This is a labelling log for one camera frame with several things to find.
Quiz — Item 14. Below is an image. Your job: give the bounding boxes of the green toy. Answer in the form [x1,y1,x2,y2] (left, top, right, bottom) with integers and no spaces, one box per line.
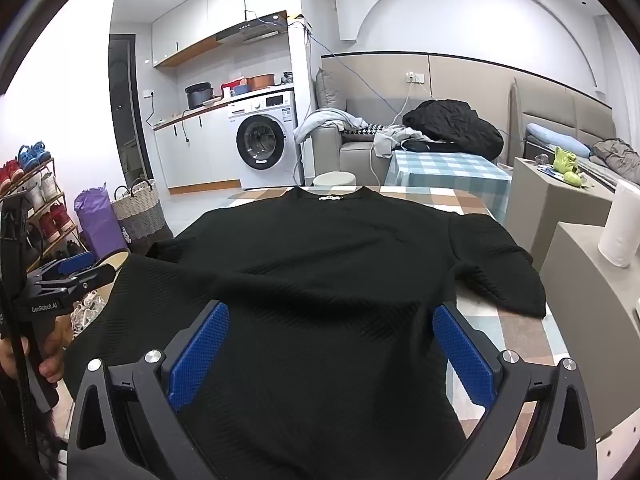
[547,146,586,188]

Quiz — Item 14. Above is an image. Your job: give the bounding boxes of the white sneaker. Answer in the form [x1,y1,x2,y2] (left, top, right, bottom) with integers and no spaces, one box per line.
[70,290,108,338]

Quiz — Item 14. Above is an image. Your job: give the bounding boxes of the teal checked cloth table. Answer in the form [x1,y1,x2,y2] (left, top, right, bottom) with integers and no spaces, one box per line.
[384,149,513,221]

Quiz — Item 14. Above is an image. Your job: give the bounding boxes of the white washing machine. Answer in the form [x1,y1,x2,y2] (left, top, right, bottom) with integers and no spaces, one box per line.
[227,91,301,190]

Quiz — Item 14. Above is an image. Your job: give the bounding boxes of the beige waste bin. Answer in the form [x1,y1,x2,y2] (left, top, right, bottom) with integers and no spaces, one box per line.
[95,251,132,273]

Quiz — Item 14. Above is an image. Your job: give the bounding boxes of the paper towel roll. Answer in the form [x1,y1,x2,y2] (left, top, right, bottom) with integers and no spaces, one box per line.
[597,180,640,268]

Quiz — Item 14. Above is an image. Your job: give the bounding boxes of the beige padded headboard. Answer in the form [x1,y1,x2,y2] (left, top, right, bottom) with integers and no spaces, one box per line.
[507,77,617,167]

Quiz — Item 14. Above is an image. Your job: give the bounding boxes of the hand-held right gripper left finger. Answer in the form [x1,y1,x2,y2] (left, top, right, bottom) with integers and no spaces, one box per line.
[66,300,241,480]

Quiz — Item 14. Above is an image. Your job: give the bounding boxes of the houndstooth pillow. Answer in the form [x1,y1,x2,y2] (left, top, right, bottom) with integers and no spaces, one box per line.
[342,124,388,142]

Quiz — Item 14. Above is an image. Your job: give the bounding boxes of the black cooking pot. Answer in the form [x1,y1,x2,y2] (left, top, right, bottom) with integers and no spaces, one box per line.
[184,82,216,110]

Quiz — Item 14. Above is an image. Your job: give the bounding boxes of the white round stool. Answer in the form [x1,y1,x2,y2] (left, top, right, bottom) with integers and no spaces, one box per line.
[312,171,357,192]

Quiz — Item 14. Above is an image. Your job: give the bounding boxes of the light blue clothes heap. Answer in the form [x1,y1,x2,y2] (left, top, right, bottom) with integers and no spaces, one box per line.
[294,108,368,146]

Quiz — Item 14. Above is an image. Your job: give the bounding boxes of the grey side cabinet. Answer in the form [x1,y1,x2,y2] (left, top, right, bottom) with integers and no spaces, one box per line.
[505,156,616,271]
[537,222,640,441]

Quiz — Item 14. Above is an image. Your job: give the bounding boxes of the black puffy jacket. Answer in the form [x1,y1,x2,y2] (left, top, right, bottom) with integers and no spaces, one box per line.
[401,99,505,158]

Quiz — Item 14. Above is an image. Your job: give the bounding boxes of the wooden shoe rack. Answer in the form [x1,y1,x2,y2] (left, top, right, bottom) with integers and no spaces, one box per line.
[0,157,83,271]

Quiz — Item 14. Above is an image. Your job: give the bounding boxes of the grey quilt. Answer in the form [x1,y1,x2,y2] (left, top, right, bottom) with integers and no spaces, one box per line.
[590,138,640,186]

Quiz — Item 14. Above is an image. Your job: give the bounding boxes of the grey white garment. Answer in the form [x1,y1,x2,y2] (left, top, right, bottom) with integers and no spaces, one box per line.
[372,125,436,158]

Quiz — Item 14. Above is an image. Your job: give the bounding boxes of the grey sofa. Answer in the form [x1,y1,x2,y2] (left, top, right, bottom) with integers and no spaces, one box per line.
[310,67,506,173]

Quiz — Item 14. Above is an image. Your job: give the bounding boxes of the purple bag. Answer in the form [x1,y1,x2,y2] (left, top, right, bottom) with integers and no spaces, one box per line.
[74,185,130,257]

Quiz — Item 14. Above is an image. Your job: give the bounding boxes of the white upper cabinets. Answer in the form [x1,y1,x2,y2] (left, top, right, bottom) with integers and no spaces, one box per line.
[150,0,298,68]

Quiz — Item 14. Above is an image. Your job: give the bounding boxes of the checked table blanket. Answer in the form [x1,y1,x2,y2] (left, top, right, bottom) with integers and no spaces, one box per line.
[227,185,571,480]

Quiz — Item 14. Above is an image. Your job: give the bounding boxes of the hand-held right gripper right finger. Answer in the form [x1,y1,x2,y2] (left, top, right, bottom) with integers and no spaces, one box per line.
[432,302,598,480]

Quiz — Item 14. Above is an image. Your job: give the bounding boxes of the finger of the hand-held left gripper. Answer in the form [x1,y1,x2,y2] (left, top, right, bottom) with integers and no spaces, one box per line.
[32,260,132,302]
[32,251,96,281]

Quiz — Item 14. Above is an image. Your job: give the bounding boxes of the woven laundry basket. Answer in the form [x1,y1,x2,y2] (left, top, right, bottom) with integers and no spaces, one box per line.
[111,178,168,242]

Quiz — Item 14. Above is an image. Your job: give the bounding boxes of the white cabinets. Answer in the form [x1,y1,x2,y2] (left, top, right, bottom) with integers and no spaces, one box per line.
[152,105,241,196]
[150,0,298,68]

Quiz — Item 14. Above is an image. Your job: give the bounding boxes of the range hood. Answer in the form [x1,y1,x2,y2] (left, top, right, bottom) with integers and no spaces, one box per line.
[216,10,290,46]

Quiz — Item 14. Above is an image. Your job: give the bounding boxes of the person's left hand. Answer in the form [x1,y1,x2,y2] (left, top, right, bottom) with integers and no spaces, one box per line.
[0,317,73,386]

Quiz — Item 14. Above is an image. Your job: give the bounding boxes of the dark door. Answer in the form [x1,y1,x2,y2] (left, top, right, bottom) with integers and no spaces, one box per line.
[108,33,155,181]

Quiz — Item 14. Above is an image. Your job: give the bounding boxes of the blue pillow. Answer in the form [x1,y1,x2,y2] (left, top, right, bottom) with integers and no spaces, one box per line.
[525,123,592,158]

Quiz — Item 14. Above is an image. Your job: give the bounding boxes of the white lower cabinets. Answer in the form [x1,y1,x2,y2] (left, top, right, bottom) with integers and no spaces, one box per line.
[152,105,241,196]

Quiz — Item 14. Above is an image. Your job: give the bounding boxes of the black knit sweater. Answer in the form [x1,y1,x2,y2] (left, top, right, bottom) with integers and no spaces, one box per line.
[75,185,548,480]

